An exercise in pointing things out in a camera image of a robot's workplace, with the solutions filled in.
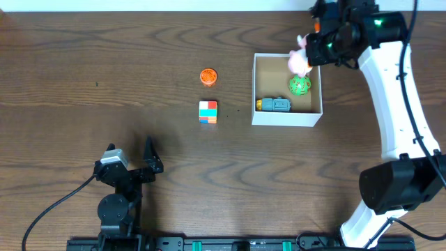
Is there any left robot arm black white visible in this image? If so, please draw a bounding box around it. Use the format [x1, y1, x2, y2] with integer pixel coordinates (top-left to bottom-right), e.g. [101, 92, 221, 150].
[93, 137, 164, 237]

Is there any grey yellow toy truck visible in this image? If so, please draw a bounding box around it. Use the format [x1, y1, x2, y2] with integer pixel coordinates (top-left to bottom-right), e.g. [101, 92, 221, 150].
[256, 98, 291, 112]

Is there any white cardboard box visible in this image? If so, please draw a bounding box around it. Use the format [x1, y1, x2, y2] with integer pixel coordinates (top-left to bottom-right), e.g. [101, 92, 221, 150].
[252, 53, 323, 127]

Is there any multicoloured block cube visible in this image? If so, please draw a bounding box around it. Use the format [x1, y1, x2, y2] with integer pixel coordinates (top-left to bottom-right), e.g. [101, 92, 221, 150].
[199, 100, 217, 124]

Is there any orange round gear toy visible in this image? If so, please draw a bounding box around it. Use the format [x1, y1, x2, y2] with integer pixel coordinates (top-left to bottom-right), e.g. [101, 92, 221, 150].
[199, 68, 217, 87]

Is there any green polyhedral dice ball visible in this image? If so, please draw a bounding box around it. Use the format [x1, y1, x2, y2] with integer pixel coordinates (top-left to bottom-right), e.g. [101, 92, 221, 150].
[289, 75, 312, 96]

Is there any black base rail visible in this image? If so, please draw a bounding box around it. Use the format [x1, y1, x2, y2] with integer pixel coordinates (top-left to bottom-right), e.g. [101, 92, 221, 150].
[66, 236, 416, 251]

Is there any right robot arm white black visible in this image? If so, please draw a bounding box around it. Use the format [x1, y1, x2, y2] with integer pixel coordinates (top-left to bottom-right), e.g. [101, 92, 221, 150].
[306, 3, 445, 249]

